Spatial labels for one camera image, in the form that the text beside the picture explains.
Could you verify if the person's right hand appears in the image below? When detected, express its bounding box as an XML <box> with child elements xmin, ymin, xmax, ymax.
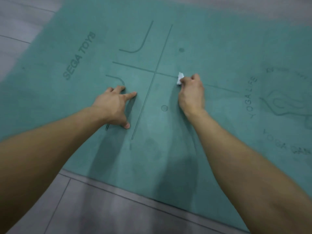
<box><xmin>177</xmin><ymin>73</ymin><xmax>206</xmax><ymax>117</ymax></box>

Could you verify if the person's left hand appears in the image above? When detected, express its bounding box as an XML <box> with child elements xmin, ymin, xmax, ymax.
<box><xmin>92</xmin><ymin>85</ymin><xmax>137</xmax><ymax>130</ymax></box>

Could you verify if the green yoga mat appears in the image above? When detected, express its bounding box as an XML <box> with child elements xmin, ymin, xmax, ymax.
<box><xmin>0</xmin><ymin>0</ymin><xmax>312</xmax><ymax>233</ymax></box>

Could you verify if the person's right forearm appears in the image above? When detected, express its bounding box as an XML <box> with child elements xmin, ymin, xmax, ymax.
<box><xmin>186</xmin><ymin>109</ymin><xmax>312</xmax><ymax>234</ymax></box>

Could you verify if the person's left forearm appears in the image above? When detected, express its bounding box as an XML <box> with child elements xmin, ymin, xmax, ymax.
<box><xmin>0</xmin><ymin>106</ymin><xmax>108</xmax><ymax>234</ymax></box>

